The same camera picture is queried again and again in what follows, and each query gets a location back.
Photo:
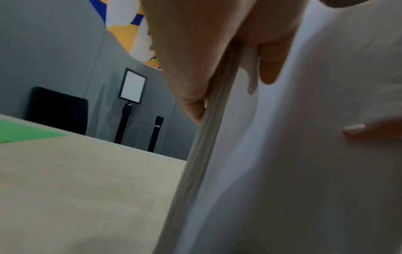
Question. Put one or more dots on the person's left hand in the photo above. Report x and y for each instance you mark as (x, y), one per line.
(219, 22)

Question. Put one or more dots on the white cloth with ribbed edge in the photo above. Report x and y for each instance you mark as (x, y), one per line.
(298, 161)

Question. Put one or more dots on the black chair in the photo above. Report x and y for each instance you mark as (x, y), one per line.
(58, 110)

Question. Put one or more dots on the green mat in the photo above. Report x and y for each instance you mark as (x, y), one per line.
(25, 131)

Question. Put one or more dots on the blue yellow white wall picture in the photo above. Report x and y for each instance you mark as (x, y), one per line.
(125, 22)

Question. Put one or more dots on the black post with sign frame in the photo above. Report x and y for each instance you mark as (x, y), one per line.
(132, 85)

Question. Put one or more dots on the black barrier post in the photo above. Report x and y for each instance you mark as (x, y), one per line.
(156, 134)

